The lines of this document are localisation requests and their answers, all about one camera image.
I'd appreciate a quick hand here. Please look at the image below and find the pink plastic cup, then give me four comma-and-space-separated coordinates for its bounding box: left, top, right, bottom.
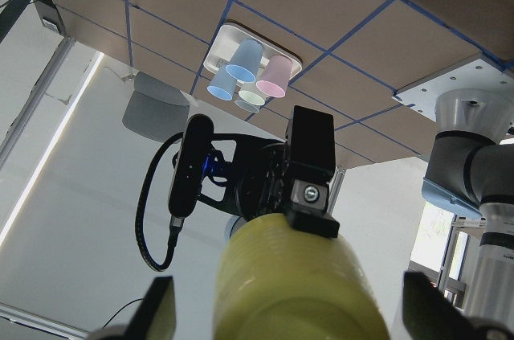
256, 55, 292, 98

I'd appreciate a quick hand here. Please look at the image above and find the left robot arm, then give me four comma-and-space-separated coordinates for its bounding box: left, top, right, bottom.
213, 89, 513, 338

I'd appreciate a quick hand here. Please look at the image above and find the pale green plastic cup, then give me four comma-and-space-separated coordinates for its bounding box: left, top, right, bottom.
238, 83, 267, 106

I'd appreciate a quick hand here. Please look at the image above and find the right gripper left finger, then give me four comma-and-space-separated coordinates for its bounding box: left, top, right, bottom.
88, 276, 177, 340

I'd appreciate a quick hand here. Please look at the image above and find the yellow plastic cup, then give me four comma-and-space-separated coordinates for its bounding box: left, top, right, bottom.
212, 214, 390, 339

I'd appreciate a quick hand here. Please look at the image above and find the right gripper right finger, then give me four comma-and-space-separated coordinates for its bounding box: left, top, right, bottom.
402, 271, 513, 340

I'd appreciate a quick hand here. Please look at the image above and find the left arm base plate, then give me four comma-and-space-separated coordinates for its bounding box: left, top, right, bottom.
393, 54, 513, 121

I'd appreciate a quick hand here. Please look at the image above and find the cream plastic tray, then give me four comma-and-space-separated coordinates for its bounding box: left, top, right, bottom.
203, 22, 303, 78

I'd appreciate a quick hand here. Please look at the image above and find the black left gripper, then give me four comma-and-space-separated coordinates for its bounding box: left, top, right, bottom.
200, 105, 340, 239

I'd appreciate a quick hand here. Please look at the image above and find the light blue plastic cup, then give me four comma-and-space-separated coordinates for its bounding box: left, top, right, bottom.
207, 64, 237, 101

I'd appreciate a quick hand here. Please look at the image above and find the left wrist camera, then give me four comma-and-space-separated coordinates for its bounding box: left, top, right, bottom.
168, 114, 214, 219

